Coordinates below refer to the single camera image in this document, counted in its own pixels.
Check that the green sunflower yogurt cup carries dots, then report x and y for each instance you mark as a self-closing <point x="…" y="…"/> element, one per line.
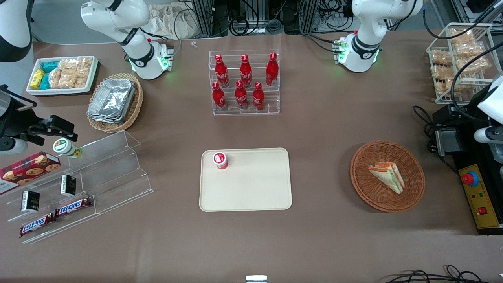
<point x="65" y="147"/>

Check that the grey metal box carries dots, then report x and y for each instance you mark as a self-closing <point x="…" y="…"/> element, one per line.
<point x="450" y="142"/>

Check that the red cola bottle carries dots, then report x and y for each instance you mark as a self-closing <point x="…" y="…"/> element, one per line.
<point x="272" y="70"/>
<point x="246" y="72"/>
<point x="241" y="96"/>
<point x="258" y="97"/>
<point x="222" y="72"/>
<point x="218" y="97"/>

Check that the beige cloth bag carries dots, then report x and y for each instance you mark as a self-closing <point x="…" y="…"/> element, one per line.
<point x="169" y="19"/>

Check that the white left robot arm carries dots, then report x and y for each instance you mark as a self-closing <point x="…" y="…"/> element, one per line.
<point x="363" y="47"/>

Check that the black yellow control box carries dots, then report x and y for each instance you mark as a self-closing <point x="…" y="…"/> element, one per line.
<point x="481" y="204"/>

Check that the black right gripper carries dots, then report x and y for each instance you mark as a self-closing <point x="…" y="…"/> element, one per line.
<point x="15" y="120"/>

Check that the small silver white object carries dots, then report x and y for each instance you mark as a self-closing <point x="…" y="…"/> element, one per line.
<point x="256" y="278"/>

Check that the wrapped triangle sandwich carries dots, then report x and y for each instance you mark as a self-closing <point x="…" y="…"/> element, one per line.
<point x="389" y="175"/>

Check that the yellow snack packet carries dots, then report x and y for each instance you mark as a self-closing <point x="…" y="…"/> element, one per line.
<point x="37" y="78"/>

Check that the aluminium frame post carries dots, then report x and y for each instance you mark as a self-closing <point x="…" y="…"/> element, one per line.
<point x="308" y="13"/>
<point x="208" y="15"/>

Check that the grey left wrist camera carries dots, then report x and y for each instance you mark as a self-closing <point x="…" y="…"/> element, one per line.
<point x="489" y="135"/>

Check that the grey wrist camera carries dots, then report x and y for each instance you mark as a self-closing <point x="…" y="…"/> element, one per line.
<point x="489" y="135"/>
<point x="11" y="146"/>

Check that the oval tan wicker basket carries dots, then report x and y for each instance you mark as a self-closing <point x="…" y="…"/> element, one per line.
<point x="135" y="106"/>

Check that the beige plastic tray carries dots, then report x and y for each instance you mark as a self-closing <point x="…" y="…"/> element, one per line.
<point x="251" y="188"/>

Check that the small black box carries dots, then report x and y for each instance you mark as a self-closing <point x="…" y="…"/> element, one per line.
<point x="68" y="185"/>
<point x="30" y="201"/>

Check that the white rectangular snack tray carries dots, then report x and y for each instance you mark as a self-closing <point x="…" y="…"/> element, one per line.
<point x="35" y="91"/>

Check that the teal snack packet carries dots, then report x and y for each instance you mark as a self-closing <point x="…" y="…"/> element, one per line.
<point x="50" y="66"/>
<point x="45" y="81"/>

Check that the small white plastic piece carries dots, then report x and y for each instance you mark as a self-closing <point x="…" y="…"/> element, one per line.
<point x="193" y="44"/>

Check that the round brown wicker basket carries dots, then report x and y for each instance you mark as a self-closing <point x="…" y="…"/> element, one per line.
<point x="369" y="188"/>

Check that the silver foil container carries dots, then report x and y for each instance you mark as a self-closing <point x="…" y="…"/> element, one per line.
<point x="114" y="96"/>
<point x="104" y="119"/>

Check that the red plaid cookie box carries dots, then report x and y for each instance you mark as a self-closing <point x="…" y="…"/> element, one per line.
<point x="27" y="169"/>

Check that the clear rice cracker pack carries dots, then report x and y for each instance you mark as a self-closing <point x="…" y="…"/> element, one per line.
<point x="473" y="64"/>
<point x="441" y="72"/>
<point x="461" y="36"/>
<point x="441" y="57"/>
<point x="68" y="64"/>
<point x="55" y="78"/>
<point x="70" y="78"/>
<point x="84" y="72"/>
<point x="445" y="88"/>
<point x="469" y="50"/>

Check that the snickers bar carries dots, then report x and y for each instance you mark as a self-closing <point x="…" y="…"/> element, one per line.
<point x="37" y="225"/>
<point x="74" y="206"/>

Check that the clear acrylic bottle rack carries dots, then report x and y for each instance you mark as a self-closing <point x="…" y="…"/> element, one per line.
<point x="271" y="98"/>

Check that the black power adapter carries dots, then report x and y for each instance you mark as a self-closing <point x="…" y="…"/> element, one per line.
<point x="448" y="114"/>

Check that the red yogurt cup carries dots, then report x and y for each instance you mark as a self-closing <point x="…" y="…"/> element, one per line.
<point x="221" y="160"/>

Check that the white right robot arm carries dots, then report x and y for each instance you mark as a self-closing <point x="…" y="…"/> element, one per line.
<point x="118" y="19"/>

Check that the clear acrylic stepped riser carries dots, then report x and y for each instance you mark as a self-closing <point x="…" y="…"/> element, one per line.
<point x="47" y="220"/>
<point x="118" y="173"/>

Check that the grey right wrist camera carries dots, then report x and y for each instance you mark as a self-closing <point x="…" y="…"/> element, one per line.
<point x="11" y="146"/>

